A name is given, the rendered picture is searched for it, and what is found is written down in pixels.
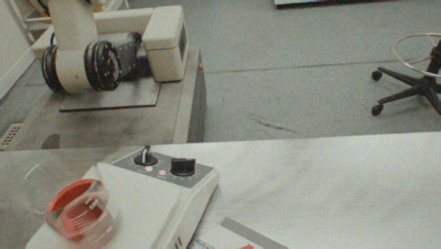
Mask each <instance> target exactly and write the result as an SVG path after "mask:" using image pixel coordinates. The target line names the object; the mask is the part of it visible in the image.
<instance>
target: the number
mask: <svg viewBox="0 0 441 249"><path fill-rule="evenodd" d="M201 240H202V241H204V242H206V243H207V244H210V245H212V246H213V247H215V248H216V249H259V248H257V247H255V246H254V245H253V244H249V243H247V242H246V241H244V240H243V239H240V238H238V237H237V236H234V235H232V234H231V233H230V232H226V231H225V230H223V229H221V228H218V229H216V230H214V231H213V232H211V233H210V234H208V235H207V236H206V237H204V238H203V239H201Z"/></svg>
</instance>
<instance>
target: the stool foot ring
mask: <svg viewBox="0 0 441 249"><path fill-rule="evenodd" d="M417 36H427V39H428V40H429V42H430V43H431V44H432V51H431V53H430V55H429V56H427V57H424V58H421V59H418V60H416V61H410V62H406V61H403V60H402V59H401V58H400V57H399V56H398V55H397V53H396V45H397V44H398V43H400V42H401V41H402V40H404V39H406V38H413V37H417ZM431 36H436V37H441V34H438V33H415V34H411V35H407V36H404V37H402V38H400V39H398V40H396V42H395V43H394V44H393V47H392V53H393V55H394V56H395V57H396V60H397V61H400V62H401V63H402V65H404V66H405V67H407V68H409V69H412V70H413V71H415V72H418V73H422V74H424V75H426V76H431V77H435V78H439V79H441V75H439V74H436V73H429V72H425V71H423V70H421V69H418V68H417V67H413V66H412V64H415V63H418V62H420V61H427V60H429V59H431V60H432V61H433V62H441V52H439V51H437V50H436V47H437V45H436V44H435V43H434V41H433V40H432V37H431Z"/></svg>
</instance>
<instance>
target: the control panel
mask: <svg viewBox="0 0 441 249"><path fill-rule="evenodd" d="M142 151H143V149H142V150H140V151H137V152H135V153H133V154H131V155H129V156H127V157H126V158H122V159H120V160H119V161H117V162H114V163H113V164H110V165H114V166H116V167H119V168H122V169H126V170H128V171H133V172H137V173H140V174H143V175H145V176H149V177H155V178H157V179H160V180H163V181H167V182H169V183H172V184H177V185H179V186H181V187H185V188H190V189H192V188H193V187H194V186H195V185H196V184H198V183H199V182H200V180H201V179H202V178H204V177H206V175H207V174H208V173H210V172H211V171H213V169H214V167H212V166H209V165H201V164H198V163H196V164H195V173H194V175H193V176H190V177H177V176H175V175H173V174H172V173H171V172H170V166H171V159H172V158H175V157H172V156H168V155H166V154H162V153H158V152H153V151H151V155H153V156H155V157H156V158H157V159H158V162H157V164H156V165H136V164H135V163H134V158H136V157H137V156H138V155H141V152H142ZM148 166H149V167H151V168H152V169H151V170H146V167H148ZM159 171H165V173H163V174H162V173H159Z"/></svg>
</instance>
